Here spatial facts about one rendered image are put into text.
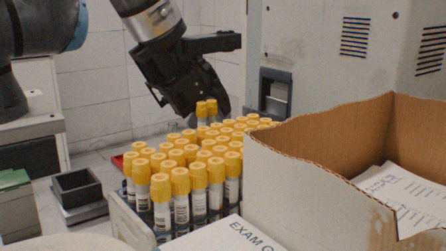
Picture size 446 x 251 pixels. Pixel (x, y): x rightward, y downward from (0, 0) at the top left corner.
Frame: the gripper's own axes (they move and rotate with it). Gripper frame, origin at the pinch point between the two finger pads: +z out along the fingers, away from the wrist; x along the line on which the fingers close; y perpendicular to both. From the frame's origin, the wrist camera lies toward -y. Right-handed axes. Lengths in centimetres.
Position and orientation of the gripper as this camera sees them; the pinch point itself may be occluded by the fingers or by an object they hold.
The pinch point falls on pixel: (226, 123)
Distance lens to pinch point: 63.9
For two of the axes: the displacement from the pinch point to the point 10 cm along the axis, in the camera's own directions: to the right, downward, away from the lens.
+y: -6.9, 6.5, -3.2
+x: 6.1, 2.8, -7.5
